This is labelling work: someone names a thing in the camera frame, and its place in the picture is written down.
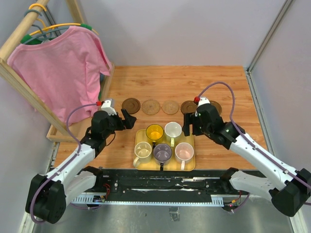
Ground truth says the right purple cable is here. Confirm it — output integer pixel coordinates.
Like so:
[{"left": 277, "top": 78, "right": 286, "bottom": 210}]
[{"left": 194, "top": 81, "right": 311, "bottom": 214}]

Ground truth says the small woven rattan coaster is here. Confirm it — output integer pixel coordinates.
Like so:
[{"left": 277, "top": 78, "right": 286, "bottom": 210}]
[{"left": 162, "top": 100, "right": 179, "bottom": 115}]

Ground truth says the yellow plastic tray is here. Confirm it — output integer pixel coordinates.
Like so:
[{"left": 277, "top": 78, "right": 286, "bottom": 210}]
[{"left": 133, "top": 129, "right": 196, "bottom": 171}]

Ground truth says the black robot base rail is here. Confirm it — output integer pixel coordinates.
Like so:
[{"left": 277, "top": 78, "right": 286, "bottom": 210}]
[{"left": 73, "top": 169, "right": 247, "bottom": 209}]

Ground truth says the yellow clothes hanger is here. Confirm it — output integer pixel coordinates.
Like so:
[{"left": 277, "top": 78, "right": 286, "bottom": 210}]
[{"left": 42, "top": 0, "right": 99, "bottom": 35}]

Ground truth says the aluminium frame post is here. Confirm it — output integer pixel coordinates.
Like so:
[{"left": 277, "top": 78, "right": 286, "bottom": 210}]
[{"left": 245, "top": 0, "right": 295, "bottom": 73}]

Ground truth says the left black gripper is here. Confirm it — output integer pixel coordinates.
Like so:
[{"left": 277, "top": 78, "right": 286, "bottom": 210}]
[{"left": 103, "top": 108, "right": 137, "bottom": 138}]

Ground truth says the yellow cup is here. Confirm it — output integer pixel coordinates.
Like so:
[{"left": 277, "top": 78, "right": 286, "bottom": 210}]
[{"left": 146, "top": 124, "right": 164, "bottom": 149}]

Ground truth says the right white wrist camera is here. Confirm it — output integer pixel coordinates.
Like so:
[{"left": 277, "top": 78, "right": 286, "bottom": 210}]
[{"left": 197, "top": 97, "right": 210, "bottom": 108}]

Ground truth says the cream cup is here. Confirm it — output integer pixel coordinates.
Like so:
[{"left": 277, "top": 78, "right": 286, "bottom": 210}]
[{"left": 133, "top": 142, "right": 152, "bottom": 167}]

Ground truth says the large woven rattan coaster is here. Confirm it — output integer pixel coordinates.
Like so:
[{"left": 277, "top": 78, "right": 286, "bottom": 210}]
[{"left": 141, "top": 100, "right": 160, "bottom": 115}]

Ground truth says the purple cable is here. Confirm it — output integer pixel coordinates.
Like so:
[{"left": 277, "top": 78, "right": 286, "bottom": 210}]
[
  {"left": 194, "top": 81, "right": 311, "bottom": 214},
  {"left": 31, "top": 101, "right": 105, "bottom": 223}
]

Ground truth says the pink t-shirt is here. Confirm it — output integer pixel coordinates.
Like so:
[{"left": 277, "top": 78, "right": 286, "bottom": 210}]
[{"left": 7, "top": 27, "right": 112, "bottom": 124}]

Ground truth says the grey clothes hanger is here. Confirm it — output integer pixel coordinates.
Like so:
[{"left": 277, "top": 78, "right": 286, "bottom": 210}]
[{"left": 24, "top": 9, "right": 68, "bottom": 41}]

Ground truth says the wooden clothes rack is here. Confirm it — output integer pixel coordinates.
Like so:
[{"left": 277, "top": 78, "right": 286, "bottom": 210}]
[{"left": 0, "top": 0, "right": 116, "bottom": 146}]

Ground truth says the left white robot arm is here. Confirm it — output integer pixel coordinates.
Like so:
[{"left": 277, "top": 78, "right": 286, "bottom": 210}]
[{"left": 25, "top": 109, "right": 137, "bottom": 224}]

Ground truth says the green clothes hanger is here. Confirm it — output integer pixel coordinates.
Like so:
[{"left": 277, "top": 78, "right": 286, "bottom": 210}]
[{"left": 20, "top": 26, "right": 83, "bottom": 45}]

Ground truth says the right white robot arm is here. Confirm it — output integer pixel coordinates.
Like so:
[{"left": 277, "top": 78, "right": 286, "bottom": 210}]
[{"left": 182, "top": 103, "right": 311, "bottom": 217}]

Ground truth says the purple cup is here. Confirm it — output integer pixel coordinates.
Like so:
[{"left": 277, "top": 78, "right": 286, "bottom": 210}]
[{"left": 153, "top": 143, "right": 173, "bottom": 171}]

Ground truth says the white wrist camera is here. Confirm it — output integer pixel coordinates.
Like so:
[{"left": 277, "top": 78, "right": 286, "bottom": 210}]
[
  {"left": 101, "top": 99, "right": 117, "bottom": 116},
  {"left": 197, "top": 97, "right": 210, "bottom": 108}
]

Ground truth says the pink cup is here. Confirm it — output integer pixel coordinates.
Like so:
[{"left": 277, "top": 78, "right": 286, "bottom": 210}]
[{"left": 174, "top": 142, "right": 194, "bottom": 170}]

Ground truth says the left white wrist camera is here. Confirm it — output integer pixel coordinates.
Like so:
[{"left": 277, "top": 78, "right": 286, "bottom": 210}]
[{"left": 101, "top": 99, "right": 117, "bottom": 116}]

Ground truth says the white cup green handle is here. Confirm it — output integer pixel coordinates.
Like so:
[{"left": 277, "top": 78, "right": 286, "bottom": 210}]
[{"left": 164, "top": 122, "right": 182, "bottom": 148}]

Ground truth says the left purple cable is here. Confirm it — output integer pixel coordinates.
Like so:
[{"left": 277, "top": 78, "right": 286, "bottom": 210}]
[{"left": 31, "top": 101, "right": 105, "bottom": 223}]

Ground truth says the brown wooden coaster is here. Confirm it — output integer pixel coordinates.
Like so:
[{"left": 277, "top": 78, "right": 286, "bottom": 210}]
[
  {"left": 180, "top": 100, "right": 197, "bottom": 114},
  {"left": 209, "top": 100, "right": 222, "bottom": 115},
  {"left": 121, "top": 98, "right": 140, "bottom": 114}
]

